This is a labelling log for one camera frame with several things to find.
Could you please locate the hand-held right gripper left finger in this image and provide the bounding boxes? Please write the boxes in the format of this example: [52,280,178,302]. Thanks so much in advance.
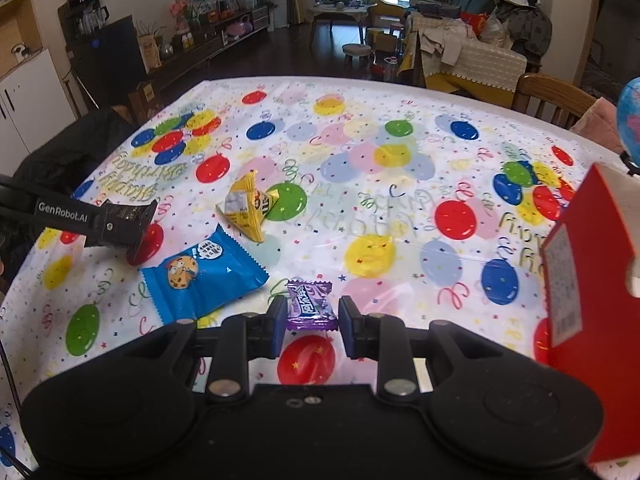
[129,296,289,404]

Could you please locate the black coffee machine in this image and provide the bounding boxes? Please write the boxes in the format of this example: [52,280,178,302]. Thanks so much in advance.
[57,0,111,36]

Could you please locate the red and white cardboard box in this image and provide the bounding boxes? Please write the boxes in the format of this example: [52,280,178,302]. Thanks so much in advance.
[532,162,640,466]

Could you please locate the blue globe on black stand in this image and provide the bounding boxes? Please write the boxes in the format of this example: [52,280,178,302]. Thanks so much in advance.
[616,76,640,176]

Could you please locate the cloth covered sofa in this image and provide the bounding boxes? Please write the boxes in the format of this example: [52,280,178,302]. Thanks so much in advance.
[400,10,528,101]

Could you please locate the wooden chair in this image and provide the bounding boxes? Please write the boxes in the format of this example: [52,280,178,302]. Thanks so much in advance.
[511,73,598,131]

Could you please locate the pink cushion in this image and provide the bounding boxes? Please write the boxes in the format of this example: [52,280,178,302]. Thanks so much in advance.
[570,96,626,153]

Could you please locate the balloon print tablecloth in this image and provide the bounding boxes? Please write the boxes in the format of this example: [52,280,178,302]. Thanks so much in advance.
[0,76,640,480]

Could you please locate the beige paper bag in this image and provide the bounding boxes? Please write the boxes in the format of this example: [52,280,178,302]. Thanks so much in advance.
[136,32,163,72]

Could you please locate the dark television cabinet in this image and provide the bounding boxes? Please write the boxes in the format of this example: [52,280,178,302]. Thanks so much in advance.
[145,2,273,86]

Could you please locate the white cabinet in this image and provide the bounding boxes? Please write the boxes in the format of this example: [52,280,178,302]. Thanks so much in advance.
[0,49,76,176]

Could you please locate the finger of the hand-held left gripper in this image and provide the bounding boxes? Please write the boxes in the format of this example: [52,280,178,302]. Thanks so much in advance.
[82,199,159,256]

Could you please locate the small round stool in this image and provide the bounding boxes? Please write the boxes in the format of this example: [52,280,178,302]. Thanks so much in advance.
[342,44,376,72]

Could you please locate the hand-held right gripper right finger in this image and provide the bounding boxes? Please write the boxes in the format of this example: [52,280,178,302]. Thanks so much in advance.
[340,296,501,404]

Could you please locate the blue cookie packet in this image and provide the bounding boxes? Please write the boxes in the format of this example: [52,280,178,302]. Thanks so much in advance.
[140,225,268,323]

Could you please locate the black cabinet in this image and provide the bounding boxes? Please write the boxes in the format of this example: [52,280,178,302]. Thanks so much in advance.
[67,15,151,111]

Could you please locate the purple candy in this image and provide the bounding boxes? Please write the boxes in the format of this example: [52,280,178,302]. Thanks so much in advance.
[285,277,338,332]

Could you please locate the pile of clothes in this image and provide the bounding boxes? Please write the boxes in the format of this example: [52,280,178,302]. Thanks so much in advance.
[480,0,553,56]

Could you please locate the black jacket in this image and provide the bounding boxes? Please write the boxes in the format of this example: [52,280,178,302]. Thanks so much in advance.
[12,107,138,191]

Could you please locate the yellow triangular snack packet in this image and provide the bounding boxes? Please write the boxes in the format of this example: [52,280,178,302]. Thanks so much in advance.
[215,170,281,243]

